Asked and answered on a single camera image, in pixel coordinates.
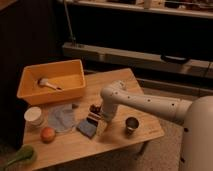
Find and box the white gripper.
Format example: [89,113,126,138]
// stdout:
[96,111,115,136]

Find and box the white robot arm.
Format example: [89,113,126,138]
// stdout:
[100,80,213,171]

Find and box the yellow plastic tray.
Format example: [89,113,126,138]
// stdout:
[17,59,86,105]

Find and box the blue sponge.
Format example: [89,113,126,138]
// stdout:
[77,119,97,138]

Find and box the bunch of dark grapes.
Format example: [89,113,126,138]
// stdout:
[89,104,101,114]

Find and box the dark metal cup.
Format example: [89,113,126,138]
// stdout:
[125,117,139,135]

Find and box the wooden table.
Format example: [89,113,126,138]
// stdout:
[22,68,164,171]

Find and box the light blue cloth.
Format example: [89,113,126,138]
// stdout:
[48,104,75,133]

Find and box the red apple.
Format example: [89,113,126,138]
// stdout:
[40,127,56,143]

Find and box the white paper cup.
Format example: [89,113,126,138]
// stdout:
[24,106,44,126]

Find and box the grey metal shelf beam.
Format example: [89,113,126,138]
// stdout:
[62,42,213,79]

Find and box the green pear toy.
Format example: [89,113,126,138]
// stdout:
[0,145,36,171]

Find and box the black handle on shelf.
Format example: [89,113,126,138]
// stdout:
[160,55,190,64]

